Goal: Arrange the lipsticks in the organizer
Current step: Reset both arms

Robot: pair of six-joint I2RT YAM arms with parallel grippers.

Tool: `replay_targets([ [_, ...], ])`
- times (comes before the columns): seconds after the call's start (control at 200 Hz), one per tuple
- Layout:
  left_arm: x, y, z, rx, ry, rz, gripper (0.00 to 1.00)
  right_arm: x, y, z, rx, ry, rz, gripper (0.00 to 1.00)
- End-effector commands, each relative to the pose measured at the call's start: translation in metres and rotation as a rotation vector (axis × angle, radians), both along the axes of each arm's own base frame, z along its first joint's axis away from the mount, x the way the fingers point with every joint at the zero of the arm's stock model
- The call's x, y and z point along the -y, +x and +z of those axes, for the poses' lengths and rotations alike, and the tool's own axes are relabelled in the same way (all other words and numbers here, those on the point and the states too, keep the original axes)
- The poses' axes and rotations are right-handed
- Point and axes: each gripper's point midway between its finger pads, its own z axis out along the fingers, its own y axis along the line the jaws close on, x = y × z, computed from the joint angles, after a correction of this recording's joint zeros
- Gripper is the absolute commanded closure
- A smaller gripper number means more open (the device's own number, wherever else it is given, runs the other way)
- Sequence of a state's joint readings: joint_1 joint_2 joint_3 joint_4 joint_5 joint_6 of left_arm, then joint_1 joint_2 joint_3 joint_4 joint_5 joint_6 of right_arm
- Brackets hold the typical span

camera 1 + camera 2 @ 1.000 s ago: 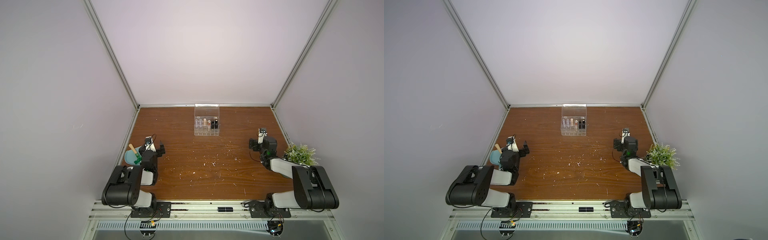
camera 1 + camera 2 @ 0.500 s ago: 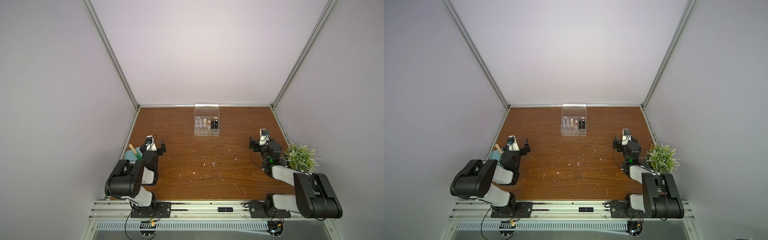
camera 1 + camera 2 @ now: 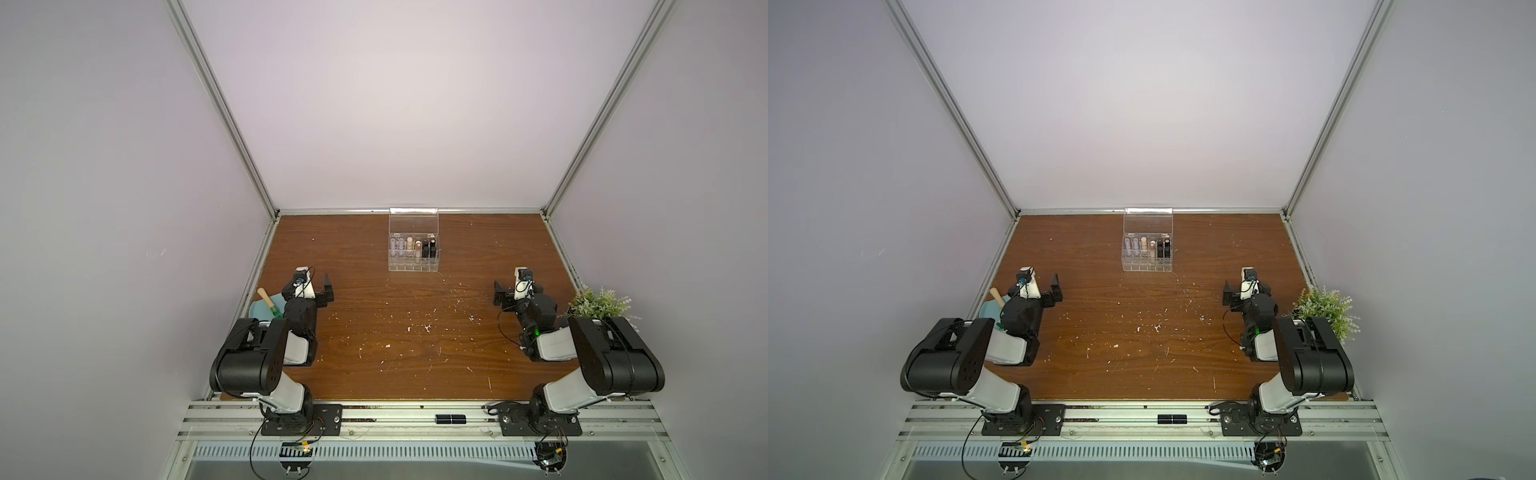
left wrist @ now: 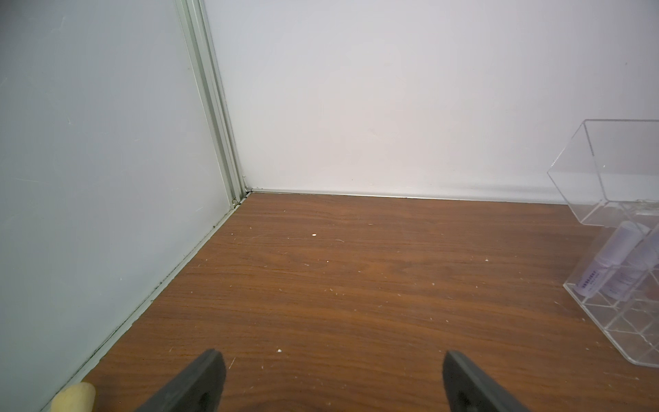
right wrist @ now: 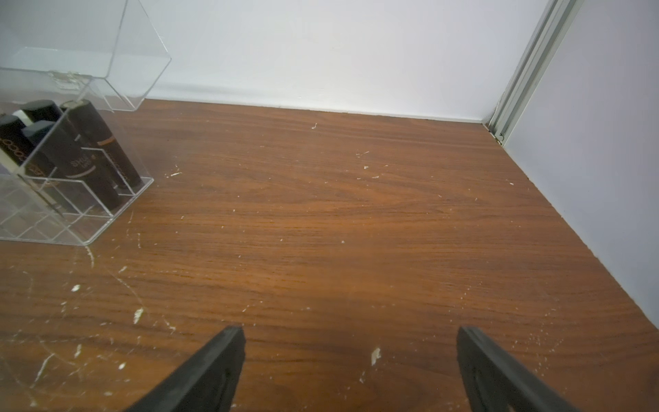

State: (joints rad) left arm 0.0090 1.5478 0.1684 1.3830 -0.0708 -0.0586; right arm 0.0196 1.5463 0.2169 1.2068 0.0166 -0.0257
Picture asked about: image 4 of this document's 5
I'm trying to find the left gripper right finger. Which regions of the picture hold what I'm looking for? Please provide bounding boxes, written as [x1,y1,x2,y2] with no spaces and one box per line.
[442,350,530,412]

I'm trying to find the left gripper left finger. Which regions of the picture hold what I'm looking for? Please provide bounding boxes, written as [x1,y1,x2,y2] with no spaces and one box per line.
[135,348,227,412]

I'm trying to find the lilac lip tube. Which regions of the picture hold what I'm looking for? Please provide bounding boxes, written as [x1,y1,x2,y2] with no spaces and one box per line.
[602,241,658,301]
[573,221,650,298]

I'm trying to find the clear acrylic lipstick organizer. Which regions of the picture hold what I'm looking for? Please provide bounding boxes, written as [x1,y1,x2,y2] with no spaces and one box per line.
[547,119,658,367]

